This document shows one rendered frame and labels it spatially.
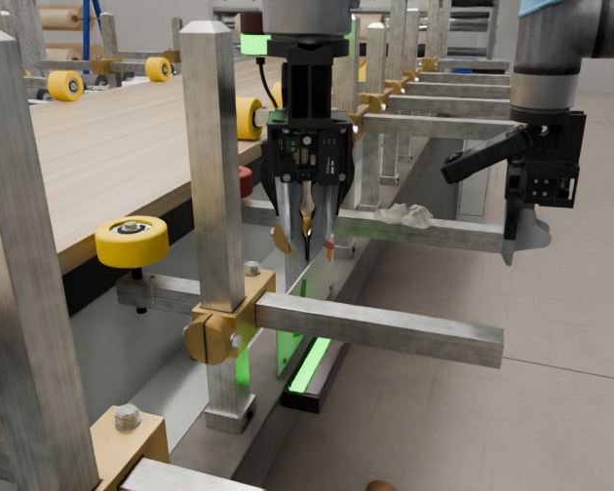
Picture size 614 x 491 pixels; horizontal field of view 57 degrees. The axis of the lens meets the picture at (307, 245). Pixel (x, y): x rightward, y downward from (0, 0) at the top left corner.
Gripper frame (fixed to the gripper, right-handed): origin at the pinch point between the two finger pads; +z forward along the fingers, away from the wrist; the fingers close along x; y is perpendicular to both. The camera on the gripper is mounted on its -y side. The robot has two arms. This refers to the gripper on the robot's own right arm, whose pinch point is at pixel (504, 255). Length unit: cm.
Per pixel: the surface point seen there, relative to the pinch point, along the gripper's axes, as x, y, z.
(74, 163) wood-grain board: -1, -69, -9
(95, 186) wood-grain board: -11, -57, -9
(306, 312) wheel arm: -26.5, -20.0, -2.3
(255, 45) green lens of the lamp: -7.0, -32.5, -27.9
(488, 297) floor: 150, 2, 82
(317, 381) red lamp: -19.5, -21.1, 11.6
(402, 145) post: 94, -29, 6
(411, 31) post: 94, -28, -26
